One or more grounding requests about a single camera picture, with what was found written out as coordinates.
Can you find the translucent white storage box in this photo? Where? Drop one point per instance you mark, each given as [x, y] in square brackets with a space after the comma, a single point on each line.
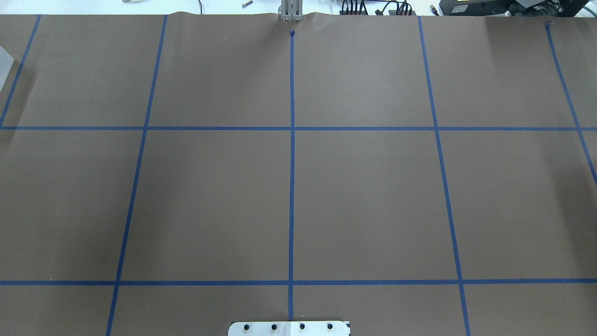
[6, 63]

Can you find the black power strip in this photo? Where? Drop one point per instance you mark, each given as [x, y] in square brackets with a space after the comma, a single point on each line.
[376, 7]

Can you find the black laptop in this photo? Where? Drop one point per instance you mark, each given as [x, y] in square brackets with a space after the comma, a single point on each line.
[474, 7]

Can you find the aluminium frame post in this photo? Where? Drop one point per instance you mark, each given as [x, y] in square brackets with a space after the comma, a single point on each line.
[291, 10]

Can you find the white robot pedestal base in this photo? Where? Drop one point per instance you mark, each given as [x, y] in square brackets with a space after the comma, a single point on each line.
[290, 328]

